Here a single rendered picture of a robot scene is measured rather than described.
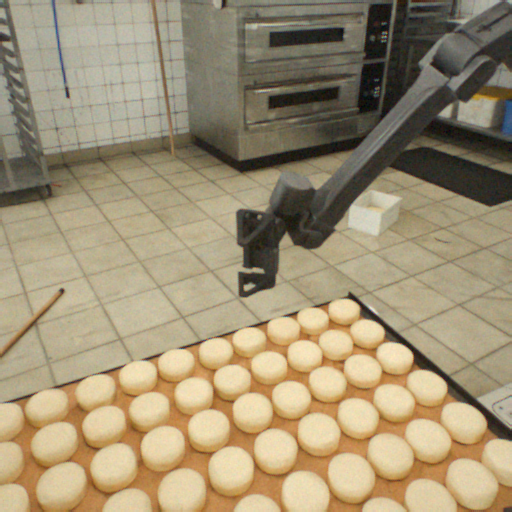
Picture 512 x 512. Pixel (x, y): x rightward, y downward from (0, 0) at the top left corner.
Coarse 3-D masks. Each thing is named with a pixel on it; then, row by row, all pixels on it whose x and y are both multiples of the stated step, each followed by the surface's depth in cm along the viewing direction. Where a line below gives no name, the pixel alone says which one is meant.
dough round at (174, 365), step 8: (168, 352) 68; (176, 352) 68; (184, 352) 68; (160, 360) 67; (168, 360) 67; (176, 360) 67; (184, 360) 67; (192, 360) 67; (160, 368) 66; (168, 368) 66; (176, 368) 66; (184, 368) 66; (192, 368) 67; (168, 376) 66; (176, 376) 65; (184, 376) 66
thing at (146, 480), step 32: (192, 352) 71; (352, 352) 71; (160, 384) 66; (256, 384) 66; (384, 384) 66; (128, 416) 61; (192, 416) 61; (416, 416) 61; (96, 448) 57; (192, 448) 57; (352, 448) 57; (480, 448) 57; (32, 480) 53; (160, 480) 53; (256, 480) 53; (384, 480) 53
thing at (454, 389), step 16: (320, 304) 82; (384, 320) 76; (224, 336) 75; (400, 336) 73; (416, 352) 71; (432, 368) 68; (64, 384) 66; (448, 384) 66; (16, 400) 64; (464, 400) 64; (496, 416) 60; (496, 432) 59
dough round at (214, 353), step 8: (208, 344) 70; (216, 344) 70; (224, 344) 70; (200, 352) 69; (208, 352) 68; (216, 352) 68; (224, 352) 68; (232, 352) 69; (200, 360) 69; (208, 360) 67; (216, 360) 67; (224, 360) 68; (232, 360) 70; (216, 368) 68
